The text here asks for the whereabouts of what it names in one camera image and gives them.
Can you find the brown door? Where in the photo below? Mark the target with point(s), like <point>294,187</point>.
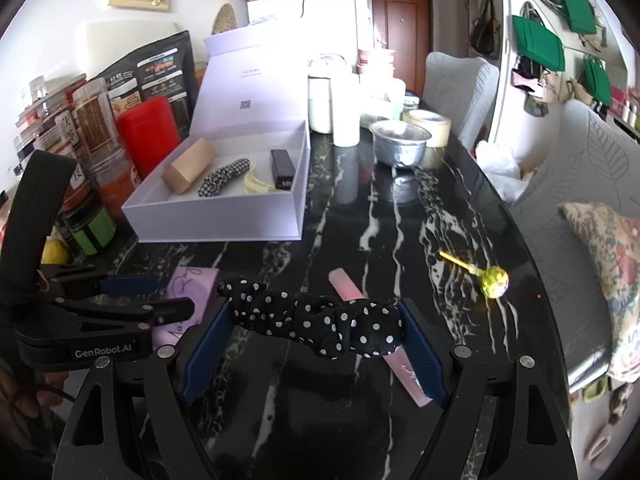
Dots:
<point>400,25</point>

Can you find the white paper roll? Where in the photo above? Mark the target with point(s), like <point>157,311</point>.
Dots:
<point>346,115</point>

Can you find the yellow lemon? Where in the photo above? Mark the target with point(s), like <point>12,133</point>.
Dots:
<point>54,252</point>

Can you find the white tub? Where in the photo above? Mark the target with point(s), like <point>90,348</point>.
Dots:
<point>382,102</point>

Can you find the black printed food bag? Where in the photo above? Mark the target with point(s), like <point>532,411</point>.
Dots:
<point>155,70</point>

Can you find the clear plastic bag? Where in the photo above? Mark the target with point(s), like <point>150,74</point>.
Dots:
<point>500,170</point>

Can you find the white electric cooker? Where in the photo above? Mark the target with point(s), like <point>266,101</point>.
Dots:
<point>320,105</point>

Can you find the person's left hand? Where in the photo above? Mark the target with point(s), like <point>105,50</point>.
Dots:
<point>45,390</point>

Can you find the brown handbag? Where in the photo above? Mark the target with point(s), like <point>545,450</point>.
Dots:
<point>485,30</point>

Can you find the dark jar green label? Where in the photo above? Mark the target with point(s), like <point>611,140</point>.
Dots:
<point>87,225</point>

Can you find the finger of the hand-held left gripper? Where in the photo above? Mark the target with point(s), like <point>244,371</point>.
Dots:
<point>150,314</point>
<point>130,286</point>

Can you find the grey leaf-pattern chair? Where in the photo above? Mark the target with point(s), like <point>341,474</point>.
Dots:
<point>460,95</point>
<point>565,170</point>

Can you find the tan cardboard box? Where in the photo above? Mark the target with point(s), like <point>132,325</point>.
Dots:
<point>190,165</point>

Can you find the clear jar brown label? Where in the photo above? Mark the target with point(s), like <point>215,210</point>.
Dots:
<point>100,140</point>

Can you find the metal bowl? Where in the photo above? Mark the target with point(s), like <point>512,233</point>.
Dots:
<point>400,150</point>

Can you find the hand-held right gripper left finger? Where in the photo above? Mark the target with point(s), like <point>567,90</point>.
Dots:
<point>205,355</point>

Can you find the lavender gift box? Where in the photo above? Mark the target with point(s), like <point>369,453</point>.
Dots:
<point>215,220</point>

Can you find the beige tape roll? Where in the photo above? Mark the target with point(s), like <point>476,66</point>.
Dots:
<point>441,135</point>

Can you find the cluster of clear food jars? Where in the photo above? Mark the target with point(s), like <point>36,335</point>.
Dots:
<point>45,130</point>

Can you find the green tote bag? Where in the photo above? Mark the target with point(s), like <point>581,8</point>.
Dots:
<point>537,42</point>

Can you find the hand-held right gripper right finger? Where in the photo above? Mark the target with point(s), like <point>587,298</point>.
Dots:
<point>420,355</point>

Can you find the pink flat stick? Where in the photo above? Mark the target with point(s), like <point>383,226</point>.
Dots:
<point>345,285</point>

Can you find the red plastic case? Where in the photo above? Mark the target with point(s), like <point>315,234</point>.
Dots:
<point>147,135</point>

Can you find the group of small bottles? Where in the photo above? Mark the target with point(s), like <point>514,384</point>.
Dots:
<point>627,107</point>

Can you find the cream plastic hair clip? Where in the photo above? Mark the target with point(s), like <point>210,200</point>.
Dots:
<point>255,185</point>

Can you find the lavender card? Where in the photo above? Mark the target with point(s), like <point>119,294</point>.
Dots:
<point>190,285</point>

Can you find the woven fan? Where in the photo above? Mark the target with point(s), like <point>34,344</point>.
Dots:
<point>225,20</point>

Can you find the white fridge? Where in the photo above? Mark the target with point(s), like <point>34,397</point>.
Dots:
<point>280,15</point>

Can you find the black lipstick box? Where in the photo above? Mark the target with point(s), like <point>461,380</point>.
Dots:
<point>282,170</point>

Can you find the black white checked scrunchie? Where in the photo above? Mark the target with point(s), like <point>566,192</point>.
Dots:
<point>220,177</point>

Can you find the black polka dot scrunchie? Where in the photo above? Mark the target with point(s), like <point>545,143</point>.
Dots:
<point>320,320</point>

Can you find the red white container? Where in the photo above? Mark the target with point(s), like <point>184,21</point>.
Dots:
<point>377,62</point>

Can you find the floral cushion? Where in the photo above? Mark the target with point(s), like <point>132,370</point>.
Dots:
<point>610,270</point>

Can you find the yellow green lollipop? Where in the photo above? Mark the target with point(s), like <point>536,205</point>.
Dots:
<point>495,282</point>

